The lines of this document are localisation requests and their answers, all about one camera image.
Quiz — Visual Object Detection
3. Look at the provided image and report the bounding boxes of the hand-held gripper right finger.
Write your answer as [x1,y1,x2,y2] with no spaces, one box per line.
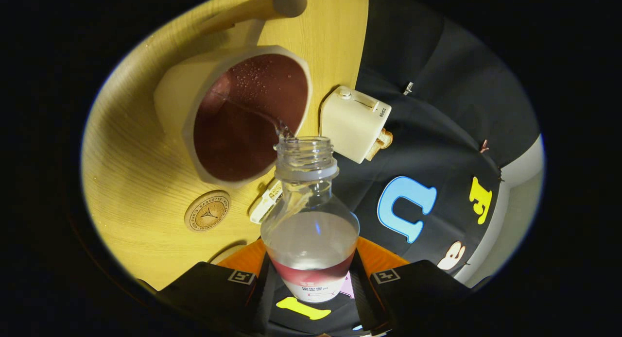
[350,236,472,335]

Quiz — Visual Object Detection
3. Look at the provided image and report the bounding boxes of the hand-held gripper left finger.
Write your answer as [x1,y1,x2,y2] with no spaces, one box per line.
[155,237,277,335]

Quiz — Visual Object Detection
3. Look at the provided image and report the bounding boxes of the round printed coaster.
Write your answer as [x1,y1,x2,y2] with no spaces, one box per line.
[184,190,232,232]

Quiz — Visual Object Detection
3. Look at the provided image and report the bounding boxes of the clear juice bottle red label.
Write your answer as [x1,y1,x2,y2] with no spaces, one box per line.
[260,136,361,303]

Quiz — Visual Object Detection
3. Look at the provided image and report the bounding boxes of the beige cup with wooden handle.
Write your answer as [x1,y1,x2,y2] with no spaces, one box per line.
[154,0,312,189]

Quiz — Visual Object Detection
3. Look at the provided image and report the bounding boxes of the white divided grain tray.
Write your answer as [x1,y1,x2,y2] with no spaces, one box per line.
[249,179,283,225]

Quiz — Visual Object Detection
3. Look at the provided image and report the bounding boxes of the wooden table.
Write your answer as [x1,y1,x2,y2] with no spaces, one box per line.
[80,0,370,291]

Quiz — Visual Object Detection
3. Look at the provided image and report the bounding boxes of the black backdrop cloth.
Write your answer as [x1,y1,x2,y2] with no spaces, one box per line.
[262,0,541,337]

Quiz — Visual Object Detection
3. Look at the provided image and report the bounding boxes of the cream toaster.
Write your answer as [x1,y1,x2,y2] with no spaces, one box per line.
[319,86,392,164]

